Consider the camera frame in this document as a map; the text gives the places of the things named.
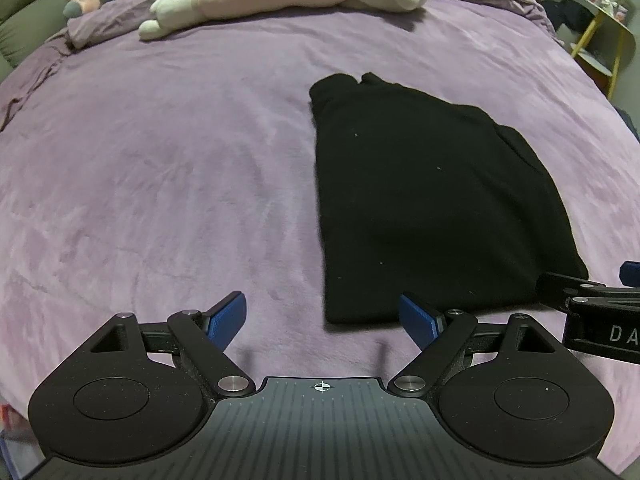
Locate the black garment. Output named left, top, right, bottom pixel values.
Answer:
left=308, top=72, right=590, bottom=325

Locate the yellow side table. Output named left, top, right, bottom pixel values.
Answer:
left=570, top=0, right=637, bottom=102

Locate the colourful box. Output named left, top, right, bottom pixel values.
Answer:
left=0, top=402, right=37, bottom=480

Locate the dark blue cloth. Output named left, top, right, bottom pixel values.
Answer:
left=542, top=0, right=596, bottom=37

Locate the purple blanket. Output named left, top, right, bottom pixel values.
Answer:
left=0, top=0, right=640, bottom=476

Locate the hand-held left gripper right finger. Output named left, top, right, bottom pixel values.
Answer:
left=387, top=292, right=572, bottom=399

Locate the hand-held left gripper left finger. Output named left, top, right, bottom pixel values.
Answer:
left=89, top=290, right=257, bottom=399

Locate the green pillow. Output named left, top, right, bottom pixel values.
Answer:
left=0, top=0, right=83, bottom=68

